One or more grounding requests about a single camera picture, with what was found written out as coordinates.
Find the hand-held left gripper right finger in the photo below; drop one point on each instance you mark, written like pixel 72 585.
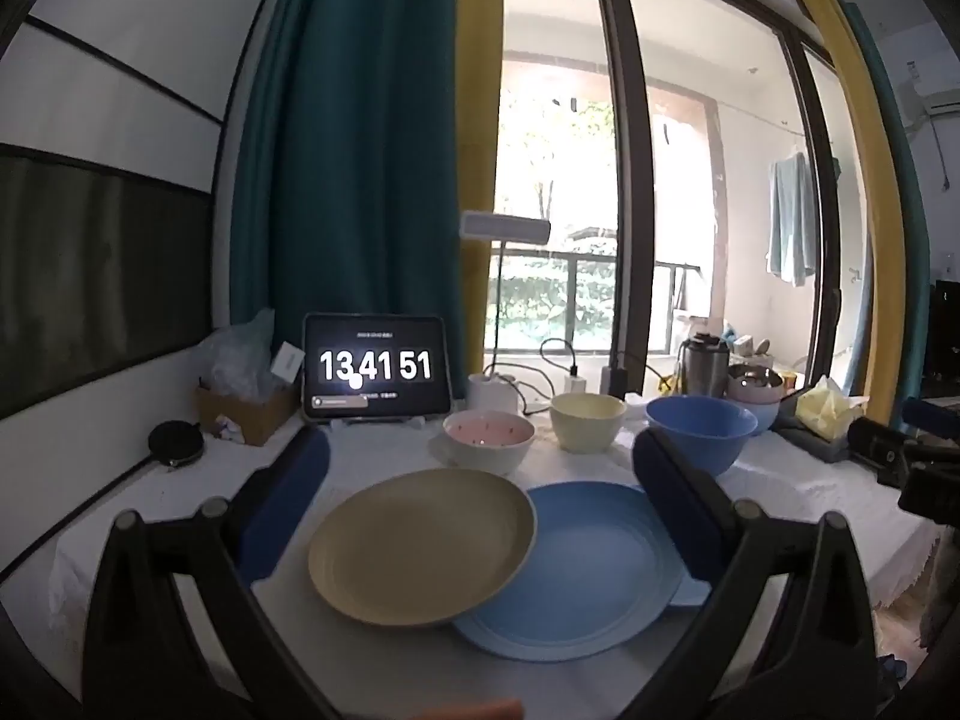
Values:
pixel 675 502

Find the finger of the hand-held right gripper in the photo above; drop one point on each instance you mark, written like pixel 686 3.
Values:
pixel 930 414
pixel 877 446

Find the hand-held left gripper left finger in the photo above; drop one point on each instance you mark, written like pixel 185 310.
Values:
pixel 289 499

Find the dark blue bowl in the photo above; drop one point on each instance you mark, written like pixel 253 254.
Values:
pixel 705 427

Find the cream bowl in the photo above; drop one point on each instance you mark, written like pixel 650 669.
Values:
pixel 589 427

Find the blue plate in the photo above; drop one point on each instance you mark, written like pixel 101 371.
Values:
pixel 592 585

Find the beige plate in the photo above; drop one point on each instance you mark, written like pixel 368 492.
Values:
pixel 420 547

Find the white bowl pink inside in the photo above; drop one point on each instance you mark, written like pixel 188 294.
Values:
pixel 487 439

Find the yellow tissue pack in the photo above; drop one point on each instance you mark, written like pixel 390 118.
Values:
pixel 825 409

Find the black electronic device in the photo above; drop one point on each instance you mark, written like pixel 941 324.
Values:
pixel 945 337

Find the white textured tablecloth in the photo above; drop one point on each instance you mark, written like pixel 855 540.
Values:
pixel 810 510

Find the white tablet stand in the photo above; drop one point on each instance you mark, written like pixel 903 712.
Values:
pixel 352 421

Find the light blue bowl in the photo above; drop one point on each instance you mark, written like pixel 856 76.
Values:
pixel 766 416

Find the black round object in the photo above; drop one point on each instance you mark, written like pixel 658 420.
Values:
pixel 175 444

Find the black charger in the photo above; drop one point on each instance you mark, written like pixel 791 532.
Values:
pixel 615 382

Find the pale pink bowl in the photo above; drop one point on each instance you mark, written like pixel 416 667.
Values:
pixel 754 394

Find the small white box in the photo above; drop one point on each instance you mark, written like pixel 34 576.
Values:
pixel 287 364

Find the steel tumbler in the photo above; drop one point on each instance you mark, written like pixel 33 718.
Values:
pixel 703 367

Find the steel bowl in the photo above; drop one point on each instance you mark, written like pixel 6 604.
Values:
pixel 754 376

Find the white charger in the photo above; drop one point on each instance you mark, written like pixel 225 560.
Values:
pixel 571 385

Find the tablet showing clock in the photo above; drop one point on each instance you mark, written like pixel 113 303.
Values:
pixel 375 364

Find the teal curtain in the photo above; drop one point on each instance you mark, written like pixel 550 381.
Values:
pixel 896 187
pixel 345 127

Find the light blue hanging towel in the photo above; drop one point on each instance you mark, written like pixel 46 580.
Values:
pixel 791 217

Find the balcony railing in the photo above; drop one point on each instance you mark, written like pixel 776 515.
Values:
pixel 555 292

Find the white desk lamp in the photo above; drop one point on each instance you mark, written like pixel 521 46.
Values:
pixel 502 229

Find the white air conditioner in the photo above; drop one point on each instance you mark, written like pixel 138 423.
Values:
pixel 934 90

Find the yellow curtain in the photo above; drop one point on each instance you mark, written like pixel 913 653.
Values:
pixel 847 90
pixel 476 90

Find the dark window frame post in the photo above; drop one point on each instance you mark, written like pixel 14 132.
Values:
pixel 626 165

